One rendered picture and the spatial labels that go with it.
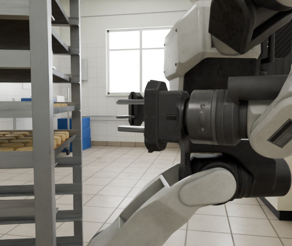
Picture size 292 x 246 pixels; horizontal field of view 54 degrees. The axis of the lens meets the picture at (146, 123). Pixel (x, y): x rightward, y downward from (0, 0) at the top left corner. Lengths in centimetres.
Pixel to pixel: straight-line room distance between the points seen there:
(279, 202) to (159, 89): 201
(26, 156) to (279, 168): 61
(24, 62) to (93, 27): 560
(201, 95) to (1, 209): 41
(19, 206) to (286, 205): 208
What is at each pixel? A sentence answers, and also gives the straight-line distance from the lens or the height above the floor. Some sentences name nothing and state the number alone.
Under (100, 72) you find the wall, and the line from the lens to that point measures 593.
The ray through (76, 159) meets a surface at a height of 70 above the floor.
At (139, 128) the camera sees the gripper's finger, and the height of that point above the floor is 84.
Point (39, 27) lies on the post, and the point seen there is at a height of 101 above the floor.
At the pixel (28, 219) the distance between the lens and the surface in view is 106.
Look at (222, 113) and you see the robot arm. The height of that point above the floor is 87.
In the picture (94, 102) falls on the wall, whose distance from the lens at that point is 594.
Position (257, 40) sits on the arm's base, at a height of 100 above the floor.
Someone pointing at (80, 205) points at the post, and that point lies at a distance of 102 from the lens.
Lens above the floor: 88
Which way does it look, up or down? 4 degrees down
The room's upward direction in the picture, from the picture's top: straight up
